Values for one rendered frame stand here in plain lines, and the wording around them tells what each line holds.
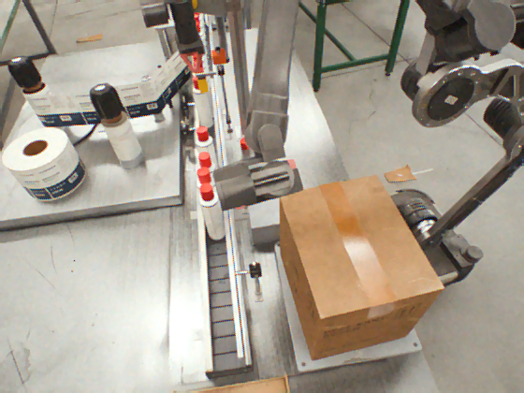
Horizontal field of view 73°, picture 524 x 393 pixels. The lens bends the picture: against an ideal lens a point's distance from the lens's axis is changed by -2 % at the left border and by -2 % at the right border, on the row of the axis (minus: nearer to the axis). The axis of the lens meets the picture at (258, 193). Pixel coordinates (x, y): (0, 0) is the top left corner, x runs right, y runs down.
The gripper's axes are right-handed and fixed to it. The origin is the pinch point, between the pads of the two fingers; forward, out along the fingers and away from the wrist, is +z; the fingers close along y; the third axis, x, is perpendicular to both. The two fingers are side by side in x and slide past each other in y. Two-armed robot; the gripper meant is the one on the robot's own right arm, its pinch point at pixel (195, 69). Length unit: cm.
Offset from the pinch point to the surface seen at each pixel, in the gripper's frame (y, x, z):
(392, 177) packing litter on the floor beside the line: -35, 111, 121
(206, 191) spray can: 35.1, -5.9, 12.7
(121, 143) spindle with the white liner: -3.0, -28.6, 21.3
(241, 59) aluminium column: -10.3, 16.0, 5.5
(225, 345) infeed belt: 66, -11, 33
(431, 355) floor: 68, 73, 122
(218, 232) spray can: 36.2, -5.6, 29.3
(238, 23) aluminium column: -10.7, 16.1, -5.8
